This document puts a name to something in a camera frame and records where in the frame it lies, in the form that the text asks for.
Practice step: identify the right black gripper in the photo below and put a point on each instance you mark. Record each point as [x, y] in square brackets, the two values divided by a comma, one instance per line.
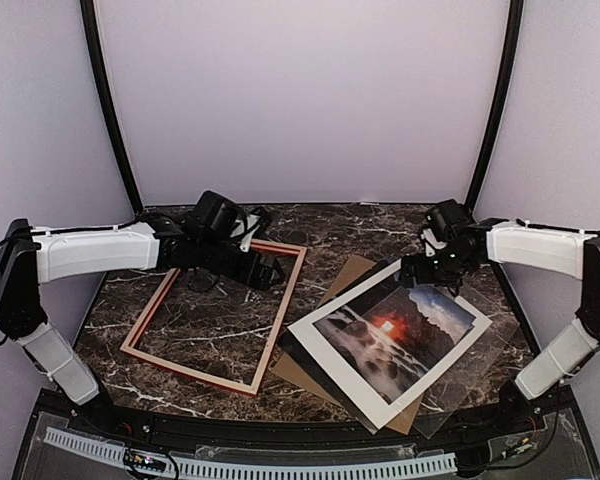
[423, 276]

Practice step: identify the black front rail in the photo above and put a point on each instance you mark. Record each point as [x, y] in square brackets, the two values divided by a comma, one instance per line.
[468, 429]

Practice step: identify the black corner post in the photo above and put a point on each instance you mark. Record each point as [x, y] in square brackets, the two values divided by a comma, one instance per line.
[108, 110]
[500, 94]

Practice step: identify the white slotted cable duct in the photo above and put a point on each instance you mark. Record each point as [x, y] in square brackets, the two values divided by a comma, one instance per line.
[244, 464]

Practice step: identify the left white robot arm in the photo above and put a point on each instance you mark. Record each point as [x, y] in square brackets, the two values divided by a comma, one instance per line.
[31, 257]

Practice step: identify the white mat board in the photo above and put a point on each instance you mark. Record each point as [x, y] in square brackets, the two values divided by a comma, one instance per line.
[380, 350]

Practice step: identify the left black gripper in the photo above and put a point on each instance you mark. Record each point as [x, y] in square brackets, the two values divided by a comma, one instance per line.
[246, 275]

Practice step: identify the right black corner post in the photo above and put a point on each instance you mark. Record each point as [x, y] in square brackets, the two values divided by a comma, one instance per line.
[500, 94]

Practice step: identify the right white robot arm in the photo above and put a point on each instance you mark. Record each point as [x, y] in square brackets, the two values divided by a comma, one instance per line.
[571, 252]

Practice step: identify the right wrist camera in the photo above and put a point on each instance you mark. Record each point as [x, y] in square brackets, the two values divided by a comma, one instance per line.
[447, 219]

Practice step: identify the left black corner post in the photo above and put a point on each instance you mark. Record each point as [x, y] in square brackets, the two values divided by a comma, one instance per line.
[108, 110]

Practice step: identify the sunset landscape photo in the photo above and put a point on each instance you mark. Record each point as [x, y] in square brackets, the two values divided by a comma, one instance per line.
[395, 335]

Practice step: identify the clear acrylic sheet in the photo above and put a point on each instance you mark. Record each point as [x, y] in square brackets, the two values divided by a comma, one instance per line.
[474, 380]

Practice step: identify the brown backing board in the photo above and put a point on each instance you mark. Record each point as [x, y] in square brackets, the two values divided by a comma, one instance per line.
[287, 369]

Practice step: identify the wooden picture frame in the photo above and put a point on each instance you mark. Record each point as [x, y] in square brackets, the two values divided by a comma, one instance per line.
[223, 337]

